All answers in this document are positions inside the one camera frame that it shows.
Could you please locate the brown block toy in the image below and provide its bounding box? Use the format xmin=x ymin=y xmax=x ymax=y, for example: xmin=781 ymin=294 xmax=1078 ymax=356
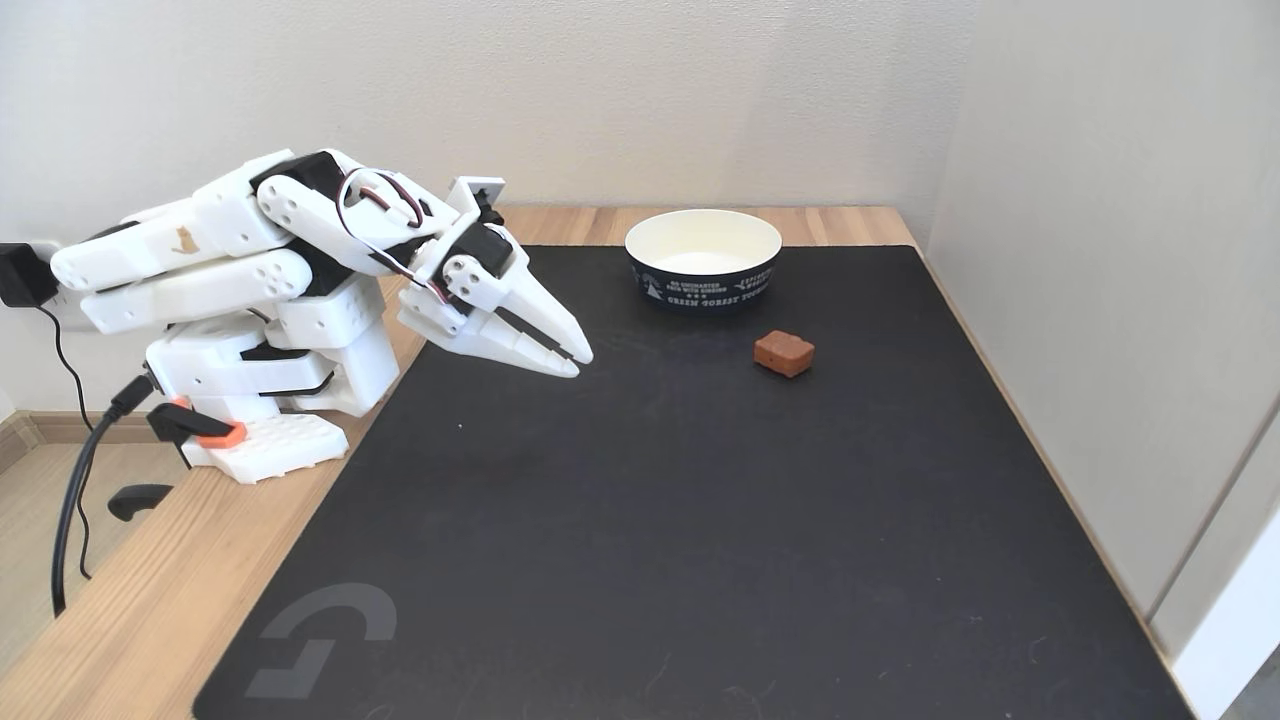
xmin=753 ymin=330 xmax=815 ymax=379

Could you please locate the black and orange table clamp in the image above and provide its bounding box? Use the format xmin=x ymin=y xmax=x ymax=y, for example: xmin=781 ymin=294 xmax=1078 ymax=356
xmin=108 ymin=397 xmax=249 ymax=522

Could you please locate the white wall outlet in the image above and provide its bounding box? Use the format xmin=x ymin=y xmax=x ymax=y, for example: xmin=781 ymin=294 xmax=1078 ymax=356
xmin=32 ymin=240 xmax=105 ymax=332

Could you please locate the thick black cable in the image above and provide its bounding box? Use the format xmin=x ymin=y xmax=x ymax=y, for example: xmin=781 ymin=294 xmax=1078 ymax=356
xmin=51 ymin=374 xmax=157 ymax=617

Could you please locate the black power adapter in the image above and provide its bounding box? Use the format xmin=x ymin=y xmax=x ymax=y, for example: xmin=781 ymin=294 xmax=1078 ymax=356
xmin=0 ymin=243 xmax=59 ymax=309

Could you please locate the red and black servo cable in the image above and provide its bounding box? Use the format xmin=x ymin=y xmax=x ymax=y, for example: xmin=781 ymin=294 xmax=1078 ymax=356
xmin=337 ymin=167 xmax=453 ymax=303

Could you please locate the thin black power cable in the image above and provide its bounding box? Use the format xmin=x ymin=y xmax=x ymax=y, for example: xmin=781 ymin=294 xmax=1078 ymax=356
xmin=37 ymin=305 xmax=94 ymax=581

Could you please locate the small white camera mount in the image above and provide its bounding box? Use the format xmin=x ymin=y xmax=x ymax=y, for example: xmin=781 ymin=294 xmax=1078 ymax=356
xmin=447 ymin=176 xmax=507 ymax=227

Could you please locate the black desk mat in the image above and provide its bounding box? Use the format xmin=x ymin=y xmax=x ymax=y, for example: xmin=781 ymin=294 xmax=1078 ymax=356
xmin=193 ymin=245 xmax=1196 ymax=720

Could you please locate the dark blue paper bowl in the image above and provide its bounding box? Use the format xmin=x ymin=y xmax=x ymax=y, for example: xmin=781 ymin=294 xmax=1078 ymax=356
xmin=625 ymin=208 xmax=783 ymax=312

